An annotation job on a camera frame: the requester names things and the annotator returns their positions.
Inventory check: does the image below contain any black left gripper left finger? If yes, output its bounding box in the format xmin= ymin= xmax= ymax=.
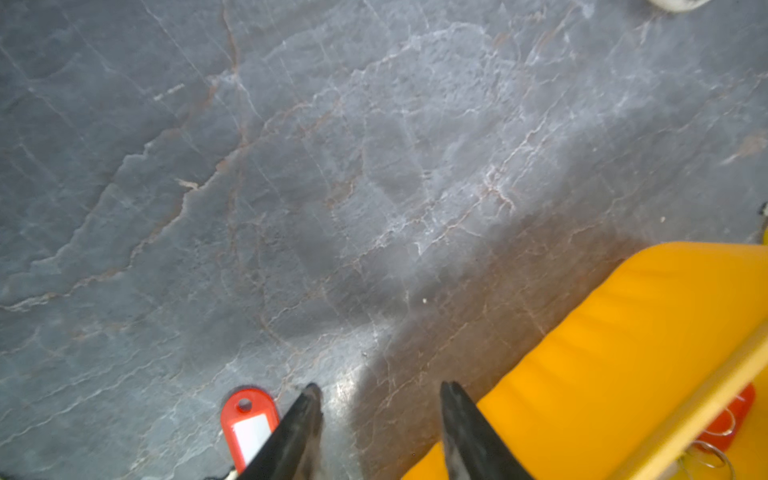
xmin=238 ymin=383 xmax=324 ymax=480

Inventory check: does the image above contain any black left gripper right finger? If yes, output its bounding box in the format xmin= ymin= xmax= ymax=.
xmin=439 ymin=381 xmax=533 ymax=480

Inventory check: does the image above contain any red windowed tag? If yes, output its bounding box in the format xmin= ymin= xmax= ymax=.
xmin=220 ymin=387 xmax=280 ymax=474

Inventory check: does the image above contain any yellow plastic storage box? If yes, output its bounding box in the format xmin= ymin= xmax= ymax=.
xmin=400 ymin=241 xmax=768 ymax=480

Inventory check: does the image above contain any red key tags cluster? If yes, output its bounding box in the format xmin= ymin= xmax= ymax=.
xmin=697 ymin=382 xmax=756 ymax=452

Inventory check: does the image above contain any white toaster power cable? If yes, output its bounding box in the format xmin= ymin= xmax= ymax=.
xmin=647 ymin=0 xmax=712 ymax=13

